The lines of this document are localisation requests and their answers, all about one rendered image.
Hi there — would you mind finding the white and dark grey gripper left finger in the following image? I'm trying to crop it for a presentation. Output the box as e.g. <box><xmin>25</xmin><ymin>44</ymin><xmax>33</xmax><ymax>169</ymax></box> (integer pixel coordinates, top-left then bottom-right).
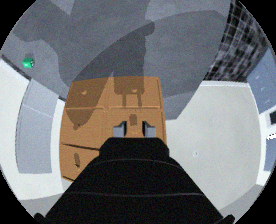
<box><xmin>113</xmin><ymin>121</ymin><xmax>127</xmax><ymax>137</ymax></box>

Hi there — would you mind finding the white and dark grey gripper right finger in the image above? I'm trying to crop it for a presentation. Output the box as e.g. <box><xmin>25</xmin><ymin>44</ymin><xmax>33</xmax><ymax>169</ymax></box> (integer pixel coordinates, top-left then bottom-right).
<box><xmin>142</xmin><ymin>121</ymin><xmax>156</xmax><ymax>138</ymax></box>

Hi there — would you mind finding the tan wooden chest of drawers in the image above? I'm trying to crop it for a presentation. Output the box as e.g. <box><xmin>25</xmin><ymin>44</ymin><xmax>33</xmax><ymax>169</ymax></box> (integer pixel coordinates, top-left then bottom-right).
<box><xmin>59</xmin><ymin>76</ymin><xmax>167</xmax><ymax>183</ymax></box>

